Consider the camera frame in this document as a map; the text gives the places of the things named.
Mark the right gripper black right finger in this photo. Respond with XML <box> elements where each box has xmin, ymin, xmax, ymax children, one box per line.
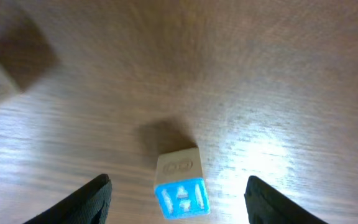
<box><xmin>244</xmin><ymin>175</ymin><xmax>326</xmax><ymax>224</ymax></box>

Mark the blue H wooden block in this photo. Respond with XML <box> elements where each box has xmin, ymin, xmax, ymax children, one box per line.
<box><xmin>154</xmin><ymin>147</ymin><xmax>210</xmax><ymax>220</ymax></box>

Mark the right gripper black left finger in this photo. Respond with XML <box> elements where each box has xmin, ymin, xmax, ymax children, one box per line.
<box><xmin>25</xmin><ymin>174</ymin><xmax>112</xmax><ymax>224</ymax></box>

